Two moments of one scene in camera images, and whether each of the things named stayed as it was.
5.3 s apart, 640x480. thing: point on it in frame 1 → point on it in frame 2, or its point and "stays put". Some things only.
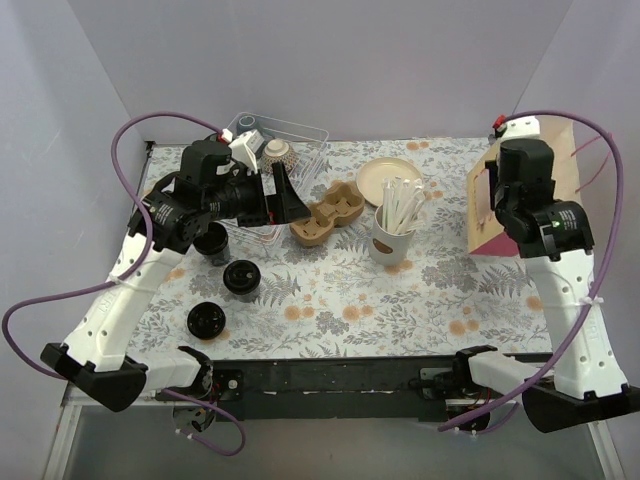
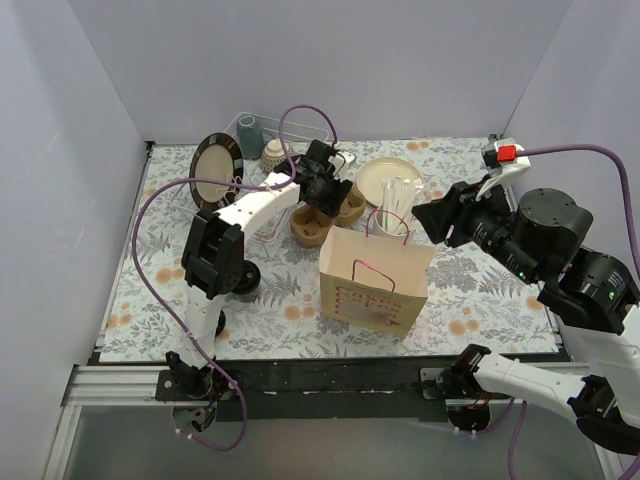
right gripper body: [498, 187] → [460, 216]
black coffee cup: [241, 277] stays put
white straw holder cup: [394, 223] stays put
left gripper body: [268, 198] → [329, 189]
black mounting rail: [401, 388] stays put
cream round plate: [372, 174] stays put
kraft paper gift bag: [487, 235] → [373, 281]
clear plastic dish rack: [298, 148] stays put
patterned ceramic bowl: [279, 151] stays put
